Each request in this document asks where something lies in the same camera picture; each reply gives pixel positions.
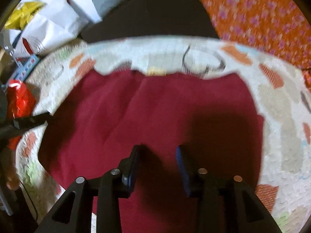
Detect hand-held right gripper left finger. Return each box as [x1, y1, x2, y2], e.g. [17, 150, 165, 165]
[34, 145, 141, 233]

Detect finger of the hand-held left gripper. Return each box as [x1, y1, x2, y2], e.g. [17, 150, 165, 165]
[0, 114, 52, 148]

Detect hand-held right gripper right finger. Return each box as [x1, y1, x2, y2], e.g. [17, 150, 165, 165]
[175, 145, 283, 233]

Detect maroon fleece garment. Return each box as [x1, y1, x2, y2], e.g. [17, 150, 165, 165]
[39, 69, 265, 233]

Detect red plastic bag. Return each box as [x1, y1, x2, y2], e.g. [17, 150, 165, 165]
[5, 80, 37, 151]

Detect blue perforated box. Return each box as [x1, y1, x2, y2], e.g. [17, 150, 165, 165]
[10, 54, 40, 82]

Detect white paper bag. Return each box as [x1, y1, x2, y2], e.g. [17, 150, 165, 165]
[13, 0, 83, 57]

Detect quilted heart-print blanket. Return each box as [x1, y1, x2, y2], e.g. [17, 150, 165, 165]
[15, 36, 311, 233]

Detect yellow plastic bag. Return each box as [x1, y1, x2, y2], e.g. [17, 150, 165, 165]
[5, 1, 47, 30]

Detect dark cloth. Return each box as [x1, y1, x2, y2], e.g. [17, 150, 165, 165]
[81, 0, 220, 44]

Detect orange floral cloth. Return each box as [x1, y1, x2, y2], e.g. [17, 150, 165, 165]
[183, 0, 311, 90]

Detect black cable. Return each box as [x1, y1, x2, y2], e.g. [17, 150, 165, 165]
[19, 181, 39, 225]

